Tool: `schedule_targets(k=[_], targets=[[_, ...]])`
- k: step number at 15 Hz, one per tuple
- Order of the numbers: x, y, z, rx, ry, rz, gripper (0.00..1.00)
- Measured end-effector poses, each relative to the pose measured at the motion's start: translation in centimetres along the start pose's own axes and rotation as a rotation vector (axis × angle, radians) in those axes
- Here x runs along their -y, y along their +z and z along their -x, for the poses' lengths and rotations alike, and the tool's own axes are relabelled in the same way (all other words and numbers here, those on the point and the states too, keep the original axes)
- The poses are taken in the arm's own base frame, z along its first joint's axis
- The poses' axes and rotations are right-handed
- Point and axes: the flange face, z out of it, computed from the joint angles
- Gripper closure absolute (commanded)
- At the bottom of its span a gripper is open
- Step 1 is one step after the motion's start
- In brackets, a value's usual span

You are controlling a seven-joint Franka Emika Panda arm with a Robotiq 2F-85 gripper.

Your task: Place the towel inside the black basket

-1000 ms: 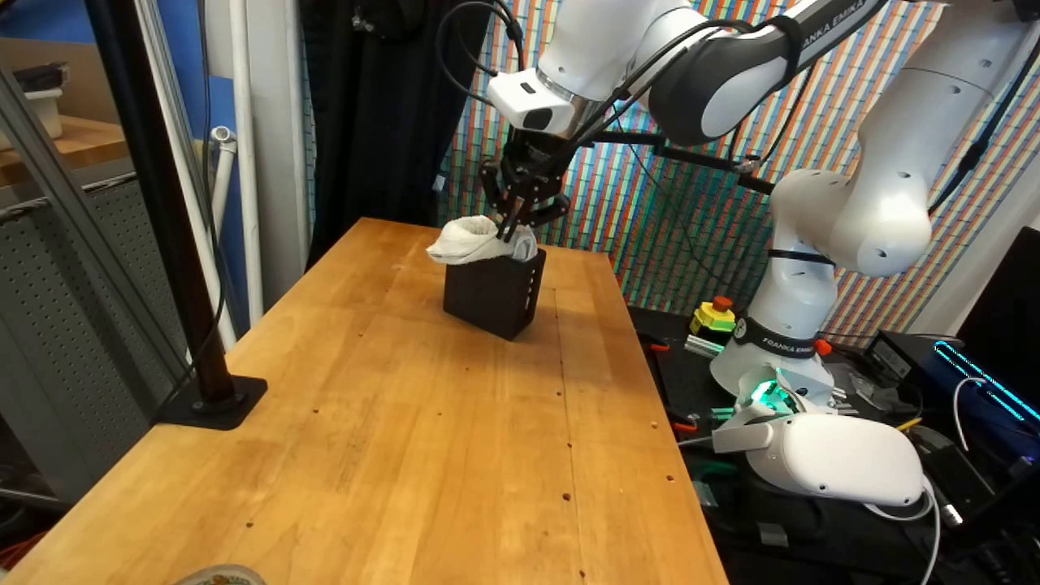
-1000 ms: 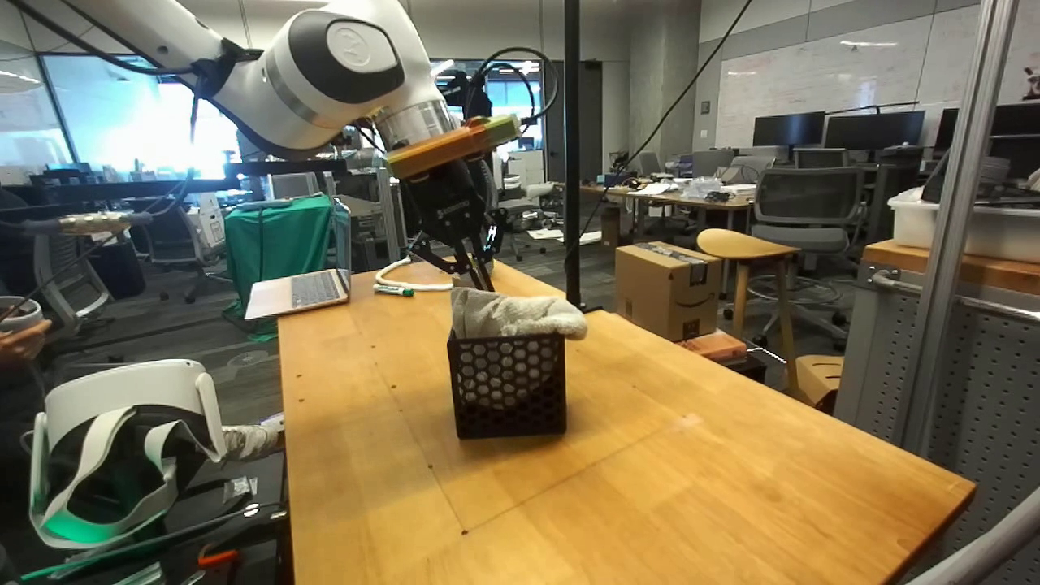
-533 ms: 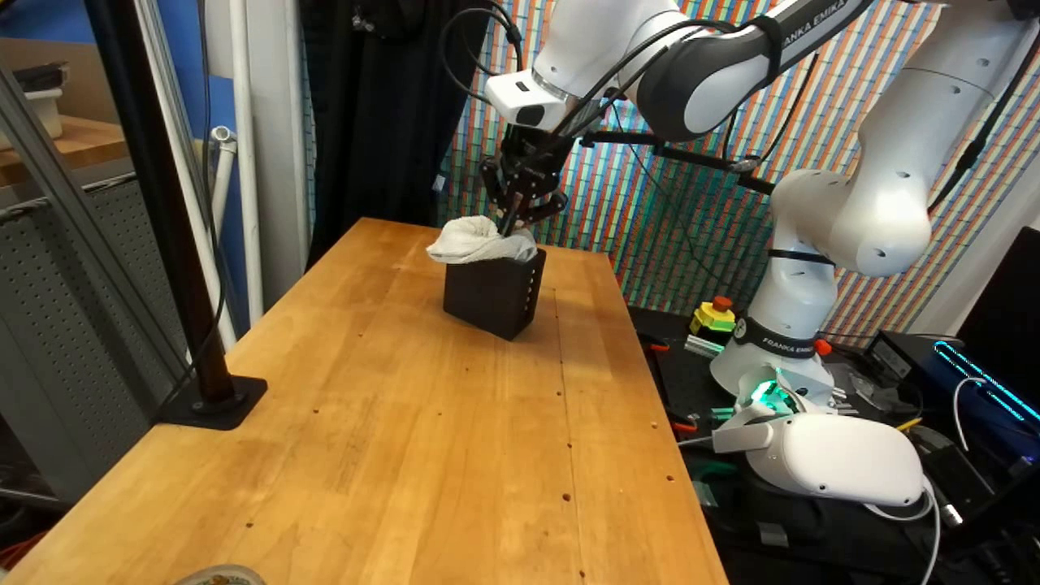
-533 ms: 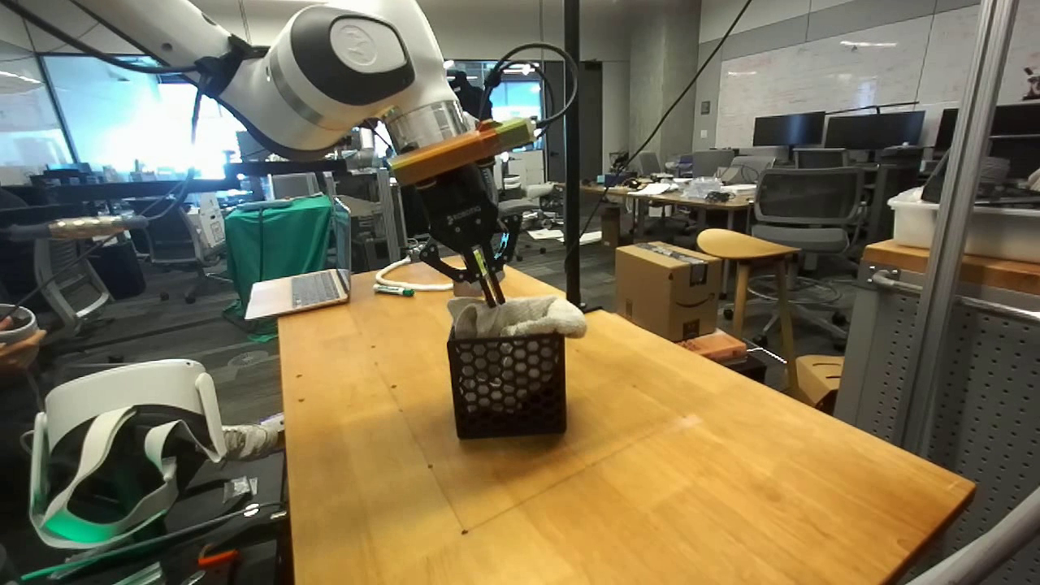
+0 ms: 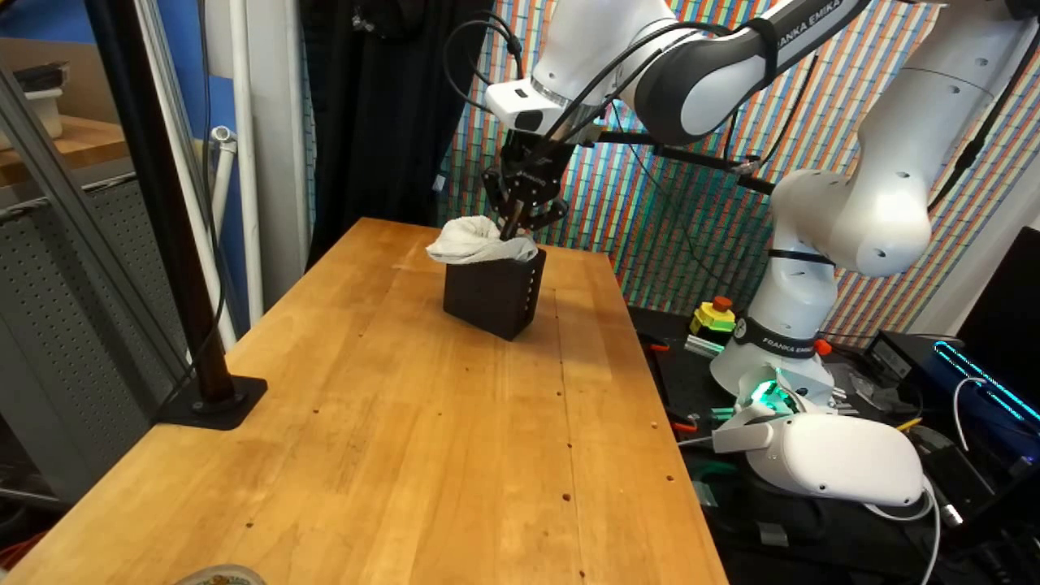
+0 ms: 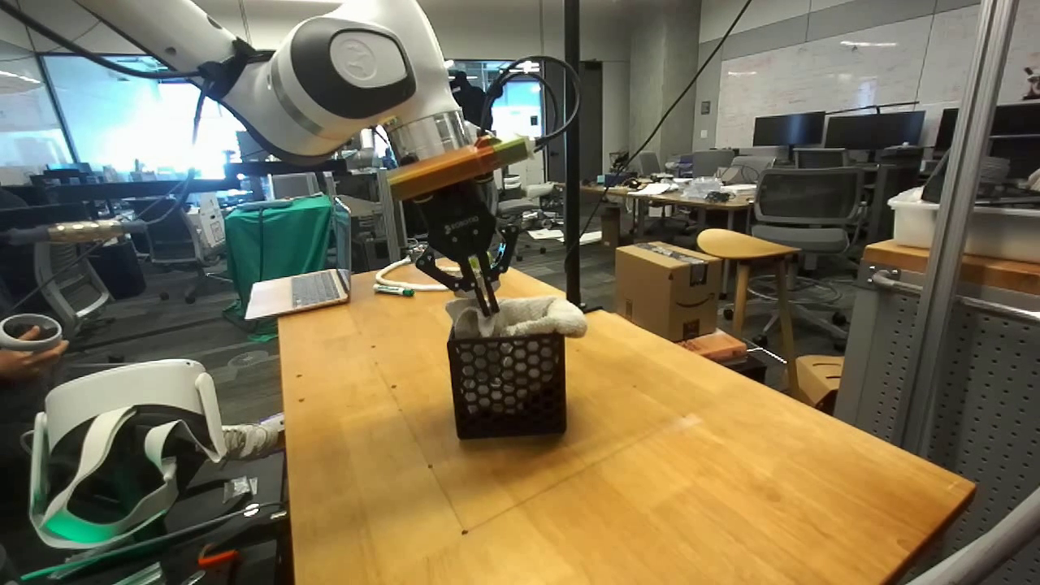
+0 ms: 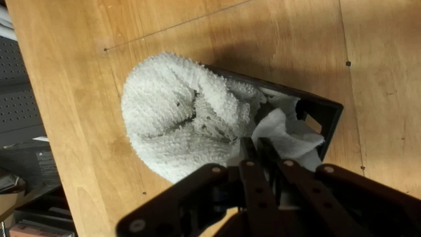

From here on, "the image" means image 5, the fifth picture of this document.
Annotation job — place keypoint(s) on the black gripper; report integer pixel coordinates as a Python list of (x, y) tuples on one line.
[(534, 164)]

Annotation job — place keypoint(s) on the white terry towel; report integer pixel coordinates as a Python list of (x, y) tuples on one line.
[(476, 241)]

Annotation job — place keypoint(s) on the black mesh basket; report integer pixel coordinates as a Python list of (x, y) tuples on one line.
[(492, 296)]

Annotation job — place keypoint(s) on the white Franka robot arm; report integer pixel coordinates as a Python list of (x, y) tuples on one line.
[(864, 216)]

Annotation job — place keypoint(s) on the multicolour striped backdrop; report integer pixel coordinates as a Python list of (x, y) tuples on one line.
[(670, 238)]

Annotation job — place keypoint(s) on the black curtain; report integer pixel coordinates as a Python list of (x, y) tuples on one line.
[(368, 133)]

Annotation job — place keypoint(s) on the yellow emergency stop button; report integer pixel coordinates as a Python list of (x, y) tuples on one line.
[(712, 317)]

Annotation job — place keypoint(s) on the green white gadget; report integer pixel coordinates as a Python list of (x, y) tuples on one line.
[(770, 395)]

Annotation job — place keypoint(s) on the white tube pole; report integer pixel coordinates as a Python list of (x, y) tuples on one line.
[(219, 216)]

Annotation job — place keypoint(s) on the black pole stand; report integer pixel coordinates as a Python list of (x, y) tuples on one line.
[(162, 216)]

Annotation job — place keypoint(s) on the white VR headset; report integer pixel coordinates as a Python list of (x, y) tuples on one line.
[(833, 455)]

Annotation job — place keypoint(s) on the black bag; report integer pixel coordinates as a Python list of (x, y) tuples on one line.
[(824, 541)]

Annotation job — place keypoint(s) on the wooden shelf board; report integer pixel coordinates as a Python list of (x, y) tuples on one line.
[(65, 141)]

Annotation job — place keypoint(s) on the tape roll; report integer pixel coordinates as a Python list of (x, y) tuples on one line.
[(223, 576)]

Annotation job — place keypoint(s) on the grey perforated metal cabinet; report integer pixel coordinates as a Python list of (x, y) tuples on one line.
[(65, 328)]

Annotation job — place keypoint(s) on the black flat screen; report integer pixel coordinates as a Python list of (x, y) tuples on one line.
[(1009, 303)]

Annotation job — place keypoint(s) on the black case blue trim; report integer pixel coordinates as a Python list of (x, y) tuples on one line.
[(985, 401)]

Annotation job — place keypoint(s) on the white plastic bin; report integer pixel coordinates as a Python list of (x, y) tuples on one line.
[(42, 102)]

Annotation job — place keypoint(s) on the wrist-mounted camera box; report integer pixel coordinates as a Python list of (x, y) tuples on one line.
[(521, 106)]

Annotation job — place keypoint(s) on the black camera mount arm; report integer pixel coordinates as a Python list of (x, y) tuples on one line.
[(716, 164)]

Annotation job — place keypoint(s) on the aluminium frame beam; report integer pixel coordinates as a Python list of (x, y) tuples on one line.
[(85, 216)]

